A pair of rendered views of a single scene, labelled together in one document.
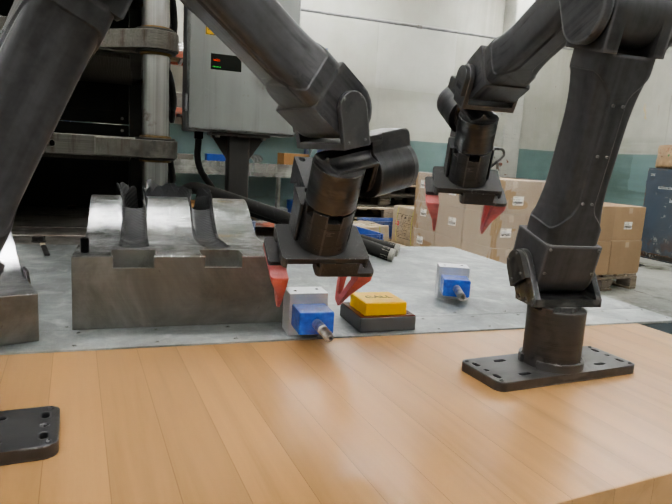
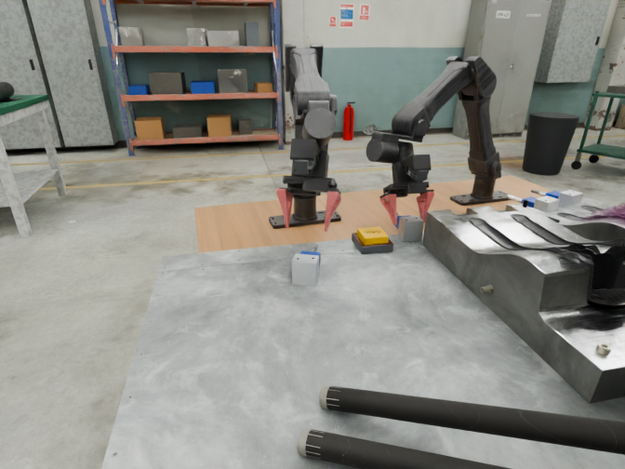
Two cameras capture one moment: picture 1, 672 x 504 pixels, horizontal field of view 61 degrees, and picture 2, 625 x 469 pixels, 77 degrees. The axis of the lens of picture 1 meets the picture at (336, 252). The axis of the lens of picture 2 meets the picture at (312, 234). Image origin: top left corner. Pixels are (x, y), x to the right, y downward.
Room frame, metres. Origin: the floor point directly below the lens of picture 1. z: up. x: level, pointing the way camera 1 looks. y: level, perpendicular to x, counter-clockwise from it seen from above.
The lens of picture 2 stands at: (1.65, -0.09, 1.23)
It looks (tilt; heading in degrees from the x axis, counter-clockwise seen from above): 25 degrees down; 188
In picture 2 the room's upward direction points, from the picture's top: straight up
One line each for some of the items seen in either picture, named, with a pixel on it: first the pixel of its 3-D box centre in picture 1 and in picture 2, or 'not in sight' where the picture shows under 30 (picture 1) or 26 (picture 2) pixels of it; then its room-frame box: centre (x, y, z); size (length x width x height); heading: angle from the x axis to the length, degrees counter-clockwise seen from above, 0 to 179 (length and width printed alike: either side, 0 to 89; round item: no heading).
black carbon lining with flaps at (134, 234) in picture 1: (167, 213); (553, 235); (0.92, 0.27, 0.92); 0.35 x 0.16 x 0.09; 19
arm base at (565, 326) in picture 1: (553, 337); (305, 207); (0.62, -0.25, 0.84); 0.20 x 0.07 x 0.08; 115
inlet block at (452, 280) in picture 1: (455, 287); (310, 259); (0.90, -0.20, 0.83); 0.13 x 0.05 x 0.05; 177
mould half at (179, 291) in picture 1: (173, 242); (548, 263); (0.93, 0.27, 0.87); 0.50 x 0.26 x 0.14; 19
